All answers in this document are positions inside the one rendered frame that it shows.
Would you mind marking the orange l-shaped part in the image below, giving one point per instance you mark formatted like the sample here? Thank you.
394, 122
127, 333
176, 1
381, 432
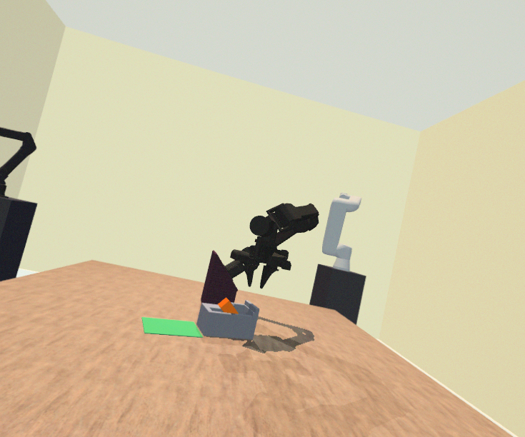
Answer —
226, 306

